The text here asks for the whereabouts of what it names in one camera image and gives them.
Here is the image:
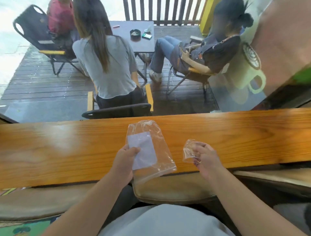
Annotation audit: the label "person's left hand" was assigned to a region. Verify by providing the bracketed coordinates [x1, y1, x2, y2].
[114, 144, 141, 182]

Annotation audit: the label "person's right hand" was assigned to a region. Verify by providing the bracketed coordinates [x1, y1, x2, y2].
[191, 143, 225, 180]

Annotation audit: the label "small clear plastic wrapper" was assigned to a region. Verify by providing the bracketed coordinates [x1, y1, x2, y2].
[182, 139, 202, 164]

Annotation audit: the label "clear zip bag white label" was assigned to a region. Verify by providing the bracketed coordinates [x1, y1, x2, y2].
[126, 120, 177, 186]

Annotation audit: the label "person's right forearm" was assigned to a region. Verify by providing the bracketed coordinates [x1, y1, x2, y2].
[204, 168, 308, 236]

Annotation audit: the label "person's left forearm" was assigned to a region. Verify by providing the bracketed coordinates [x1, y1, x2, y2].
[41, 171, 133, 236]

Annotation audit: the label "black chair yellow armrests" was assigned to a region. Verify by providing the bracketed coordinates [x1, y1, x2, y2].
[81, 84, 154, 120]

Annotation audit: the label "brown cushioned stool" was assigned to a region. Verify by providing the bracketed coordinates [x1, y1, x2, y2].
[233, 168, 311, 196]
[132, 170, 217, 205]
[0, 183, 122, 222]

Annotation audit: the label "light grey shirt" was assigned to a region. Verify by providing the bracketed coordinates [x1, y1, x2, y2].
[98, 204, 236, 236]

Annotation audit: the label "dark square table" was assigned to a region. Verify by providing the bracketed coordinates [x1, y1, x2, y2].
[109, 21, 156, 84]

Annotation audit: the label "green patterned mat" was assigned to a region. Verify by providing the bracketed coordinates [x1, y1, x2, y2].
[0, 214, 62, 236]

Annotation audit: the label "dark wooden railing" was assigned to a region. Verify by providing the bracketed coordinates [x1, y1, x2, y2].
[123, 0, 207, 26]

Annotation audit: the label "black folding chair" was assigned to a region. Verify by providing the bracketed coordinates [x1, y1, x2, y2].
[13, 4, 84, 76]

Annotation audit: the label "metal frame chair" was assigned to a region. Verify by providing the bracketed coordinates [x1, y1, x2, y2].
[166, 65, 219, 110]

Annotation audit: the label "yellow post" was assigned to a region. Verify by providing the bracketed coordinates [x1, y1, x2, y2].
[199, 0, 221, 37]

